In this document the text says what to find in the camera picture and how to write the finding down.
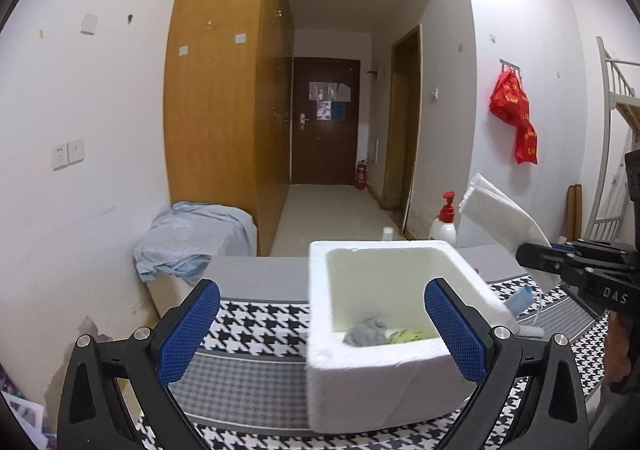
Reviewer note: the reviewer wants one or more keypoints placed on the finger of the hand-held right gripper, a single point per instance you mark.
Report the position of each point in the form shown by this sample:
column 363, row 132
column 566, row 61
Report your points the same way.
column 610, row 252
column 540, row 257

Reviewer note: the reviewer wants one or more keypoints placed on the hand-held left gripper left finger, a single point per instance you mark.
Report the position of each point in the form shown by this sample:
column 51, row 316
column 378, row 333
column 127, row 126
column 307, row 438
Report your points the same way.
column 187, row 330

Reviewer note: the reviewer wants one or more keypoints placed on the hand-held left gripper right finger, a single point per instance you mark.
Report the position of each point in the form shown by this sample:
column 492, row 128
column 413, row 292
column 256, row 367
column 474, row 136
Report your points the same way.
column 457, row 330

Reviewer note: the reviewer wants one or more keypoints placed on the green cloth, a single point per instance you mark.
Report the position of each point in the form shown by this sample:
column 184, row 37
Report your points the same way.
column 407, row 336

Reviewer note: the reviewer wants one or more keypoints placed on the white foam sheet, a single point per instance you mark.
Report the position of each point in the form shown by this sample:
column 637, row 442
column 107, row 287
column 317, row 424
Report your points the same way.
column 500, row 220

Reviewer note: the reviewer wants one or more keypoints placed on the white foam box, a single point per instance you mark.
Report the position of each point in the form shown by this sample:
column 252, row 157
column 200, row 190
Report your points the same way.
column 390, row 380

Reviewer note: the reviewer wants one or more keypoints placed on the grey cloth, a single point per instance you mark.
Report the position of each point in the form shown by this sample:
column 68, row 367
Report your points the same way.
column 367, row 332

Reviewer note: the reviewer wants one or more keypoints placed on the person's right hand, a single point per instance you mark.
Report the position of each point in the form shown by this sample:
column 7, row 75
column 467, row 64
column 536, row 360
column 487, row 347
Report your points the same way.
column 620, row 350

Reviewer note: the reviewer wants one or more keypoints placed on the blue face mask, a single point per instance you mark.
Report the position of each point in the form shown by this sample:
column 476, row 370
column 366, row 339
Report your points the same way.
column 522, row 299

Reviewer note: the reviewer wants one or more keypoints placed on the wooden pole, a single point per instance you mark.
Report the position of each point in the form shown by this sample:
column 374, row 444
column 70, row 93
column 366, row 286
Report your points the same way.
column 578, row 210
column 570, row 210

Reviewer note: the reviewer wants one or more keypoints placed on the houndstooth printed blanket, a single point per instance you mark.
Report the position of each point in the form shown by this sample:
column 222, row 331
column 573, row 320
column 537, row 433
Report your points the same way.
column 250, row 330

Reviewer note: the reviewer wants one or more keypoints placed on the light blue cloth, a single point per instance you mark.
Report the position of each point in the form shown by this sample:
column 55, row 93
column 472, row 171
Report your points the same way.
column 190, row 240

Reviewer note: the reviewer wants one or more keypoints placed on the white red pump bottle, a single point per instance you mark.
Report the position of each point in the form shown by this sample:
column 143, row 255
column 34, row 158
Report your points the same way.
column 442, row 230

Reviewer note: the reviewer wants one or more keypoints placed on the red hanging bag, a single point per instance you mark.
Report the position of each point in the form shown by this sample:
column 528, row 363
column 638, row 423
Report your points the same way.
column 515, row 109

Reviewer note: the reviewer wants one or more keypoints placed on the red fire extinguisher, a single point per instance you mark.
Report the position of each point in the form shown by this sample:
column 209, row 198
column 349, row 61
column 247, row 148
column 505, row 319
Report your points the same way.
column 361, row 175

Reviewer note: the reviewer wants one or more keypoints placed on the printed paper sheet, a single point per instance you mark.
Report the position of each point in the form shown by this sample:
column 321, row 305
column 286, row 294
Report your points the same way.
column 22, row 412

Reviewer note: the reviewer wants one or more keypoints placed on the dark brown door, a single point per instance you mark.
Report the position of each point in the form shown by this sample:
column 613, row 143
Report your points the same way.
column 325, row 154

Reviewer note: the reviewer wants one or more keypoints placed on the wooden wardrobe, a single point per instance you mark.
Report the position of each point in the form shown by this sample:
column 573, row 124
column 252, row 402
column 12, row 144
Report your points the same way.
column 215, row 104

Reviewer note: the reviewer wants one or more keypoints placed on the blue door notice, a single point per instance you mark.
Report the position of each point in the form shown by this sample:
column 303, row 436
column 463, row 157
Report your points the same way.
column 338, row 110

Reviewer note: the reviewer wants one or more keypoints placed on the small white door notice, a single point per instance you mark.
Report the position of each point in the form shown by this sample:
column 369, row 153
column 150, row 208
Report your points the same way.
column 323, row 110

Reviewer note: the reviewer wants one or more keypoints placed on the white metal bed frame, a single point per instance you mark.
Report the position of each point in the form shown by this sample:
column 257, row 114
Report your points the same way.
column 607, row 129

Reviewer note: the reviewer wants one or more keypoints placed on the wooden side door frame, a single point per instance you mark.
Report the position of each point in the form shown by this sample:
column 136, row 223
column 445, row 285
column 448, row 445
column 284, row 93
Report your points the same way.
column 400, row 129

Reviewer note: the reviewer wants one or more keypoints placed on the metal wall hook rack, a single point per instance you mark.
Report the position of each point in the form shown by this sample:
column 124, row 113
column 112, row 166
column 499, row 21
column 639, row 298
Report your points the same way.
column 511, row 64

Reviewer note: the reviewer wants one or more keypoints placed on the white wall switch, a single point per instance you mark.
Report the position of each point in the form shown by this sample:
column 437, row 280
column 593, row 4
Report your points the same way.
column 76, row 151

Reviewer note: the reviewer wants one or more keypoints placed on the white wall socket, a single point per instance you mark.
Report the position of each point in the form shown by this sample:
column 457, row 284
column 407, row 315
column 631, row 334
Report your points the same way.
column 60, row 157

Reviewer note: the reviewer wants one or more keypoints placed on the blank white wall plate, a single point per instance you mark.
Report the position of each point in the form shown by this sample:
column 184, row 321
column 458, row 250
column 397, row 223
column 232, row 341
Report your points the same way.
column 89, row 23

